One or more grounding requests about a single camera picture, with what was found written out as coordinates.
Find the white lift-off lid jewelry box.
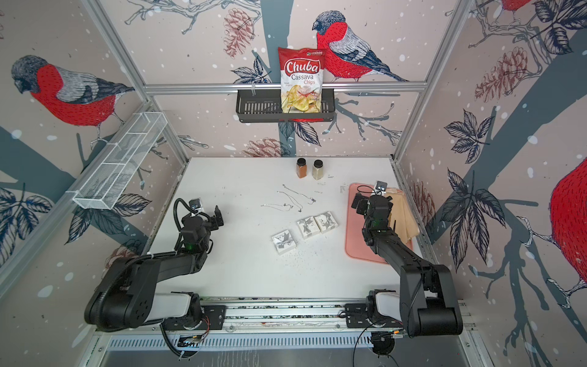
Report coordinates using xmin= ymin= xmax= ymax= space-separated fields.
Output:
xmin=314 ymin=211 xmax=338 ymax=233

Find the silver pearl necklace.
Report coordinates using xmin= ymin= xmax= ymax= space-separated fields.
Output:
xmin=282 ymin=183 xmax=317 ymax=204

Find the white gift box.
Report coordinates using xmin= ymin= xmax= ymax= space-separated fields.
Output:
xmin=297 ymin=217 xmax=321 ymax=239
xmin=271 ymin=229 xmax=297 ymax=255

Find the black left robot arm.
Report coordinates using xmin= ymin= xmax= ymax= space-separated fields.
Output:
xmin=84 ymin=198 xmax=224 ymax=333

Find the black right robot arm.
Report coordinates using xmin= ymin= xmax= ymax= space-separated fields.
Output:
xmin=351 ymin=189 xmax=464 ymax=337

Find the wooden cutting board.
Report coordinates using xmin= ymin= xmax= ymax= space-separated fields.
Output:
xmin=385 ymin=188 xmax=420 ymax=249

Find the pink plastic tray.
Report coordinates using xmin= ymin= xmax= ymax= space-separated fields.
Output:
xmin=345 ymin=183 xmax=416 ymax=264

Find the beige spice jar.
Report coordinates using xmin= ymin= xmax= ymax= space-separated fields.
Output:
xmin=312 ymin=159 xmax=324 ymax=180

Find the orange spice jar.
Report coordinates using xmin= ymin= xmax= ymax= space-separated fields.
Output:
xmin=297 ymin=158 xmax=307 ymax=178

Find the Chuba cassava chips bag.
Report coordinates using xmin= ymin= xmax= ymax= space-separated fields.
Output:
xmin=278 ymin=47 xmax=326 ymax=114

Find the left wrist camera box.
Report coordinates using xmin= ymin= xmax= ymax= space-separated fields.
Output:
xmin=189 ymin=198 xmax=203 ymax=215

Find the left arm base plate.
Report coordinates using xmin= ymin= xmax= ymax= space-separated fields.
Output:
xmin=163 ymin=305 xmax=227 ymax=332

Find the white mesh wall shelf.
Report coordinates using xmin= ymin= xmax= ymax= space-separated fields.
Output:
xmin=73 ymin=112 xmax=168 ymax=209

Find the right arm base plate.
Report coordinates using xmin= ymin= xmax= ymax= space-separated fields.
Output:
xmin=338 ymin=303 xmax=403 ymax=329

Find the aluminium mounting rail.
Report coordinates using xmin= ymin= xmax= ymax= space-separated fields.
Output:
xmin=200 ymin=292 xmax=408 ymax=336

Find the black wire wall basket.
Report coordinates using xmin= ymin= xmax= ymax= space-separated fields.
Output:
xmin=235 ymin=89 xmax=336 ymax=123

